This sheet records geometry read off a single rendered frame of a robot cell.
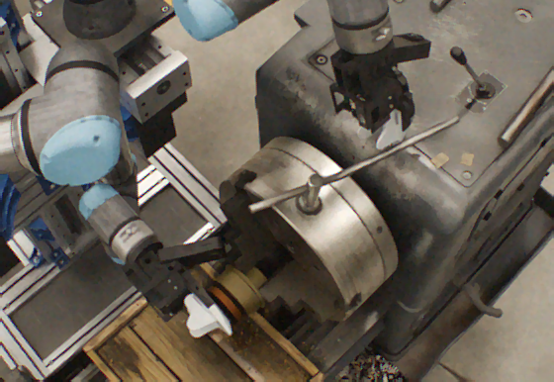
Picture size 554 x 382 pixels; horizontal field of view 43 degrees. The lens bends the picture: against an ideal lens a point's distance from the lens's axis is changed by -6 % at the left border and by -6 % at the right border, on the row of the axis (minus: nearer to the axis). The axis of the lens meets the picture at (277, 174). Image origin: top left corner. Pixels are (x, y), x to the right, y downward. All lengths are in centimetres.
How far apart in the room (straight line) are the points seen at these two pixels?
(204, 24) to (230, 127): 181
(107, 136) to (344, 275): 42
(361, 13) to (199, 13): 19
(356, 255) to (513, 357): 134
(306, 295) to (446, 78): 43
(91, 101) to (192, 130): 167
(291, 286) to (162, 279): 21
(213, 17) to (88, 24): 60
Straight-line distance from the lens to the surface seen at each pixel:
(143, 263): 126
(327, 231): 112
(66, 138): 100
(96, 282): 225
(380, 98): 97
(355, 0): 88
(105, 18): 143
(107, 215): 129
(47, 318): 225
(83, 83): 105
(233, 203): 118
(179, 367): 141
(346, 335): 144
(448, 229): 114
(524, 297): 250
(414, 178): 115
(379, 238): 117
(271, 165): 118
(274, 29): 295
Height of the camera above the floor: 224
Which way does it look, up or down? 61 degrees down
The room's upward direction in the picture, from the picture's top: 2 degrees counter-clockwise
